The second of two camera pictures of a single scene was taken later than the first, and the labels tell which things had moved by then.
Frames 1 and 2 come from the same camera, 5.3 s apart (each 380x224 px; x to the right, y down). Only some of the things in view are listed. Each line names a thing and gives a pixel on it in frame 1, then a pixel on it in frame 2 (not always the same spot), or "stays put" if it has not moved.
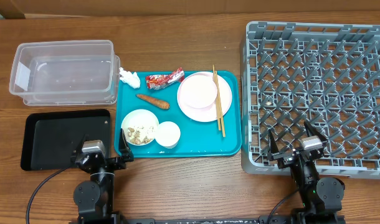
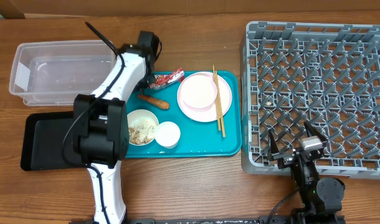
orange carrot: (156, 102) stays put
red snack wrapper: (156, 81) stays put
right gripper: (285, 158) stays put
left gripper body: (113, 164) -> (144, 83)
